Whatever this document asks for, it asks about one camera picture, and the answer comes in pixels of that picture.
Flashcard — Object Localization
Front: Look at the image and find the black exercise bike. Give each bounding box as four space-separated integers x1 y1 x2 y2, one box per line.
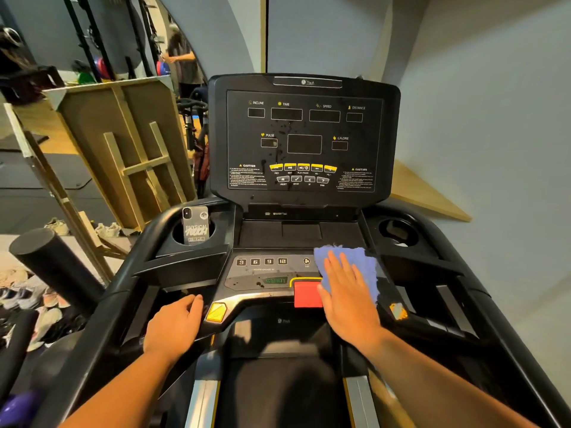
176 86 211 199

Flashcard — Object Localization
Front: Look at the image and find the wooden wedge board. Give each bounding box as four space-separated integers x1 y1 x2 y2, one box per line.
390 160 473 223

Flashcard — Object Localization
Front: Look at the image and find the purple ball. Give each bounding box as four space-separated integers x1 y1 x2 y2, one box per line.
0 389 44 428

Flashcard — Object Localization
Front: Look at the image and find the black weight rack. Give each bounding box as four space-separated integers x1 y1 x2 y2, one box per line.
62 0 162 81

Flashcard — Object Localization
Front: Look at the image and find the upturned wooden table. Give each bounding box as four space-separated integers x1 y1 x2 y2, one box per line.
42 75 197 232

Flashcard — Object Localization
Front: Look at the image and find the black handlebar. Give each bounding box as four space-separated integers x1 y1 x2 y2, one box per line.
0 309 40 399

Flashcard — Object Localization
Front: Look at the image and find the person's left forearm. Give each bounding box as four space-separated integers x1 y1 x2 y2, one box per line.
59 347 180 428

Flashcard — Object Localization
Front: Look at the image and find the black padded roller bar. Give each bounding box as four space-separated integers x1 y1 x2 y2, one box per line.
8 227 106 315

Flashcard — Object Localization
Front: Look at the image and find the black treadmill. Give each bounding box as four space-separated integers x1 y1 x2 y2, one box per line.
30 73 571 428

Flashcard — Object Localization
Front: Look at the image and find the pile of shoes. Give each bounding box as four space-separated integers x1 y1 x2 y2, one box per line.
0 267 86 353

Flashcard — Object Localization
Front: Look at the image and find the person's right hand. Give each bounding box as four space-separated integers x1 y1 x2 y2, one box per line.
317 250 387 353

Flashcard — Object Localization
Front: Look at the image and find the blue cleaning cloth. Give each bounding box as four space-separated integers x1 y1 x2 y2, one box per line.
313 244 380 304

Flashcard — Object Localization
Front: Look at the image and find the red stop button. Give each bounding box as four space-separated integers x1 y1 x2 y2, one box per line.
294 281 324 309

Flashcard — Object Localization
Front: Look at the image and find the smartphone with printed case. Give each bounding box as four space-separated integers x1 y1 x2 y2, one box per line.
181 206 211 246

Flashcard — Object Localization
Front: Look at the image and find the person's left hand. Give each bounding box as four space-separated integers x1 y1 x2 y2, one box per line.
144 294 205 360

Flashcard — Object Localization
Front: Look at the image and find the leaning wooden frame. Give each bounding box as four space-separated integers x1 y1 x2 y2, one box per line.
4 102 131 286

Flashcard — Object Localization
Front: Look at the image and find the person's right forearm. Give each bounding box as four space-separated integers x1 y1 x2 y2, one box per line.
360 327 541 428

